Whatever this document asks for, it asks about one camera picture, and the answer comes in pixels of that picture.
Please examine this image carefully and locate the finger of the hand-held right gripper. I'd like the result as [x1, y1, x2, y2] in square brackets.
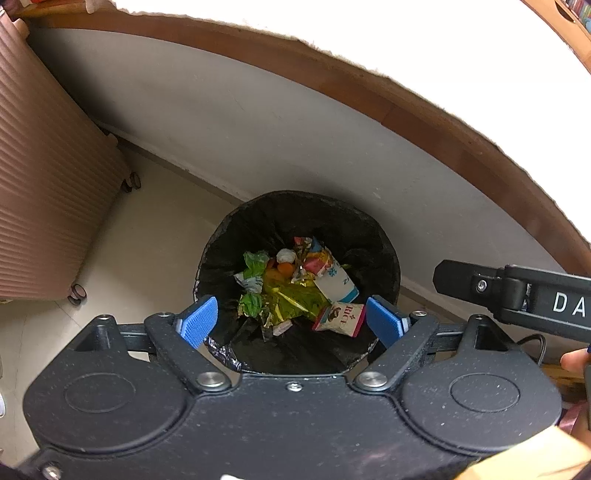
[433, 259, 527, 319]

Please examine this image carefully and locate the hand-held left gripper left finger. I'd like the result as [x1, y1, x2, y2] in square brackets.
[74, 295, 232, 394]

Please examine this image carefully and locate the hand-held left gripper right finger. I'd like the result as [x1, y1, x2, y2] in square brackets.
[355, 294, 518, 393]

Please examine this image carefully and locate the brown white snack packet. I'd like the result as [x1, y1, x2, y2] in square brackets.
[312, 302, 367, 337]

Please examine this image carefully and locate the white blue paper bag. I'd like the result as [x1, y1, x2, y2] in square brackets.
[314, 265, 360, 303]

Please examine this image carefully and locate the green wrapper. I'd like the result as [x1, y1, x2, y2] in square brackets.
[233, 250, 273, 319]

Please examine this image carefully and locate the pink striped snack wrapper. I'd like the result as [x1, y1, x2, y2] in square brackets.
[295, 236, 340, 277]

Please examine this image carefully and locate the trash bin with black bag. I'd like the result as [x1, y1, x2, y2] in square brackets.
[193, 190, 402, 374]

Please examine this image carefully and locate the large gold foil snack bag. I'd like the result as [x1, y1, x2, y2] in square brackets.
[261, 272, 333, 324]

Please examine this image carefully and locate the orange peel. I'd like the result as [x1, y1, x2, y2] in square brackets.
[265, 258, 296, 280]

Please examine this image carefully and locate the person's right hand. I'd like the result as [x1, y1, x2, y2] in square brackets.
[560, 348, 591, 374]

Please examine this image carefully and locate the wooden table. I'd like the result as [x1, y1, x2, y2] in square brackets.
[14, 0, 591, 282]

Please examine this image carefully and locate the pink ribbed suitcase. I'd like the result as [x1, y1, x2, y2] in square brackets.
[0, 14, 141, 308]

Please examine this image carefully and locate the wooden desk organizer with drawer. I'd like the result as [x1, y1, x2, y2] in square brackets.
[522, 0, 591, 75]

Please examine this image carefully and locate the black cable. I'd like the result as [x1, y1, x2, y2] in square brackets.
[516, 333, 548, 365]

